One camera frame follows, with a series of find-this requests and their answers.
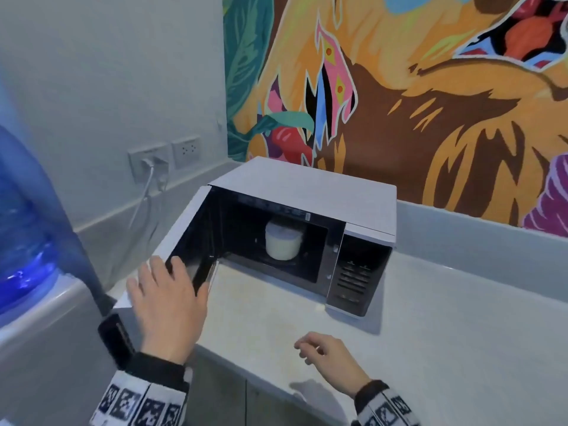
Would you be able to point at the person's right hand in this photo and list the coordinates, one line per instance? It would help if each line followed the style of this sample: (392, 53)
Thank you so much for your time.
(339, 363)

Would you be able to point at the person's left hand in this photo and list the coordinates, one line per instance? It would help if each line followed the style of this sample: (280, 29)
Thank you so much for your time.
(166, 310)

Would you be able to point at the person's right thumb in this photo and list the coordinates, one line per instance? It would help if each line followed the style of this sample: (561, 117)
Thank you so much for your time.
(313, 358)

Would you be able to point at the person's left little finger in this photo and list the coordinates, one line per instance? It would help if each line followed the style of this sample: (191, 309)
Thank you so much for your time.
(132, 291)

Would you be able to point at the person's left middle finger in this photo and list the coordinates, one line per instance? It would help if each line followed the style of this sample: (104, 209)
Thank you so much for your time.
(159, 269)

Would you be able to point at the person's left thumb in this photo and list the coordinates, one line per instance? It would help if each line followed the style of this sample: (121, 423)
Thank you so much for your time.
(202, 298)

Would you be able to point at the white microwave door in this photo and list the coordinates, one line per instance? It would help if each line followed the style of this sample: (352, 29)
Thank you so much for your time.
(188, 235)

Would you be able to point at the person's left forearm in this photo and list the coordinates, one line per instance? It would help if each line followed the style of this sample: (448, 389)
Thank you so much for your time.
(148, 394)

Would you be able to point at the person's right forearm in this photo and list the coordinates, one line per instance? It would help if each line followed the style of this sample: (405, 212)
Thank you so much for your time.
(384, 405)

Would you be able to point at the grey base cabinet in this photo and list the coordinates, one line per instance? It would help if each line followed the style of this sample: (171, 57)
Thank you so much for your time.
(230, 394)

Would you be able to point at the white cup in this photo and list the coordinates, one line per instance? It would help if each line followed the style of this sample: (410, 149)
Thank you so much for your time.
(284, 240)

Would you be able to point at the white water dispenser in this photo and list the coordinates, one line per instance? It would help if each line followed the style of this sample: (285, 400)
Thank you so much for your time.
(44, 350)

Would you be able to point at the white power plug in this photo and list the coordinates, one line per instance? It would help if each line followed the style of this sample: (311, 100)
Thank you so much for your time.
(148, 164)

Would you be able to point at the blue water bottle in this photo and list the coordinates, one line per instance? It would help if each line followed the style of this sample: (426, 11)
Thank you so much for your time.
(26, 226)

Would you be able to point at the white microwave oven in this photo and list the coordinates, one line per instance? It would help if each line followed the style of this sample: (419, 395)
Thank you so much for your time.
(319, 195)

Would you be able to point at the black wrist-worn camera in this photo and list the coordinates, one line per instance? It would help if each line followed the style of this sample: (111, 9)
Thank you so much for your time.
(116, 339)

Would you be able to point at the white wall socket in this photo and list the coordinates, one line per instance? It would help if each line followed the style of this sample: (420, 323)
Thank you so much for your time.
(137, 156)
(186, 151)

